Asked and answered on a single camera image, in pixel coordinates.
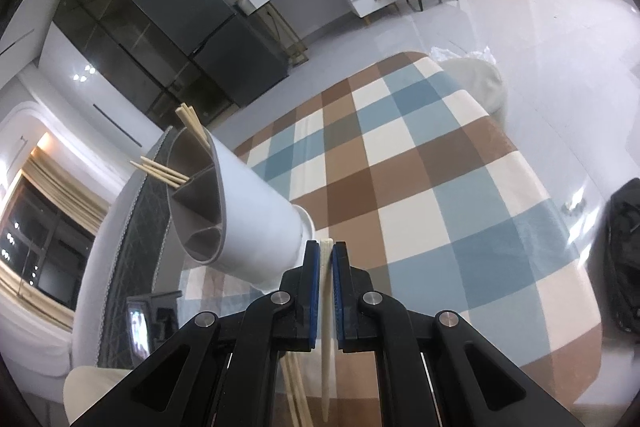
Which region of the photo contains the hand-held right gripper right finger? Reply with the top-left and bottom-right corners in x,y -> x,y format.
331,241 -> 583,427

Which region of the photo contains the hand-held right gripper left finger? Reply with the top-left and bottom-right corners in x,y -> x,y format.
67,239 -> 321,427

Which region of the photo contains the ivory chopstick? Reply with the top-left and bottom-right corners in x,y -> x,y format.
320,238 -> 335,423

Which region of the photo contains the wooden chopstick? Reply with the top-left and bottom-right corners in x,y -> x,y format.
182,103 -> 211,142
282,352 -> 305,427
145,164 -> 192,184
137,156 -> 191,182
129,161 -> 187,186
175,106 -> 206,146
289,352 -> 314,427

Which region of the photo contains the grey white utensil holder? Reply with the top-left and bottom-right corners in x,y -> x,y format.
165,124 -> 316,295

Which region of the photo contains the checkered tablecloth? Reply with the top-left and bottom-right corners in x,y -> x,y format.
177,52 -> 603,408

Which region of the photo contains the cream rounded seat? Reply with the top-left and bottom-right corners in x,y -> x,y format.
64,364 -> 132,427

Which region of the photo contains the white plastic bag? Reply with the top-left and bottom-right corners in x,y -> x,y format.
440,58 -> 508,114

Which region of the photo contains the gold metal rack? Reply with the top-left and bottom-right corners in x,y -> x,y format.
265,4 -> 311,68

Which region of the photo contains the dark window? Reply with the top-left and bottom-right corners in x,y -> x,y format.
0,177 -> 96,308

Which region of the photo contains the beige curtain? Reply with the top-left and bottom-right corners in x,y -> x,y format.
22,146 -> 112,228

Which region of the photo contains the clear plastic sheet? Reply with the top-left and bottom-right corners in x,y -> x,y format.
430,46 -> 496,64

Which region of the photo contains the black bag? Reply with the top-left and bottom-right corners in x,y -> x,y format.
606,178 -> 640,333

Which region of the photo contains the dark grey refrigerator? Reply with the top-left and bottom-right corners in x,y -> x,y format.
131,0 -> 291,108

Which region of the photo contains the white wardrobe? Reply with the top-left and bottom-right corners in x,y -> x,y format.
0,27 -> 166,145

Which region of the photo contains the dark glass wardrobe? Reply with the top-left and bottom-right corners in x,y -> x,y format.
52,0 -> 236,130

